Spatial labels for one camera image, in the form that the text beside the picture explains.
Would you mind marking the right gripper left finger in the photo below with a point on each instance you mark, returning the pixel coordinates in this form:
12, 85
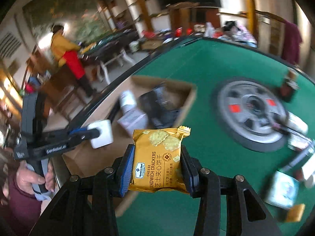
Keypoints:
124, 171

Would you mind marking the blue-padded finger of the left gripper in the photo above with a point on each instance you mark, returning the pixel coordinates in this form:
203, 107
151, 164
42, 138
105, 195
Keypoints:
82, 134

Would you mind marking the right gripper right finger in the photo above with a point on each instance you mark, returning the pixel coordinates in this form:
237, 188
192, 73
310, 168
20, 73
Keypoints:
190, 172

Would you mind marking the white power adapter block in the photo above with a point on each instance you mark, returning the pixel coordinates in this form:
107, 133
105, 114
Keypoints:
104, 127

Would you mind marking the yellow cheese cracker packet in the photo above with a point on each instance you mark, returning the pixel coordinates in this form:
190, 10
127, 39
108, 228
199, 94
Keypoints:
157, 160

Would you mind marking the white medicine bottle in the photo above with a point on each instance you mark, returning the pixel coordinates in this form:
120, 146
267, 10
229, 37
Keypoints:
296, 123

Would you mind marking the person's left hand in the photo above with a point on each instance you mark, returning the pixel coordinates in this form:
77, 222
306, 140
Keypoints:
25, 178

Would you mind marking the open cardboard box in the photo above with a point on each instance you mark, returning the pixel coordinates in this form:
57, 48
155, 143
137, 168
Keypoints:
85, 161

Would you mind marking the white small carton box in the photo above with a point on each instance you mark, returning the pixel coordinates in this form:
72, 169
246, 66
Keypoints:
133, 119

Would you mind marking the white cylinder bottle in box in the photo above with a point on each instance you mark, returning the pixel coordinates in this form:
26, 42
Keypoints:
127, 101

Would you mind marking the black pouch in box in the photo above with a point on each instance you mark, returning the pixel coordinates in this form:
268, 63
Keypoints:
158, 107

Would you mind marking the round grey table centre console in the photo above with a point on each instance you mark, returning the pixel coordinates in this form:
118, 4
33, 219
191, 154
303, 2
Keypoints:
246, 110

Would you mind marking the person in yellow top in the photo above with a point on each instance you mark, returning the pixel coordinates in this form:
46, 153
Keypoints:
66, 53

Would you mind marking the light blue tissue pack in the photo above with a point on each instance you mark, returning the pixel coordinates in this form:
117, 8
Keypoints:
283, 191

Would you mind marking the small yellow packet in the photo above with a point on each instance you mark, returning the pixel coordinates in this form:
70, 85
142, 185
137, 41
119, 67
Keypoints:
295, 213

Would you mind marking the maroon cloth on chair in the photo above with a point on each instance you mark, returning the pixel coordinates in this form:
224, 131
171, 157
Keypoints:
291, 44

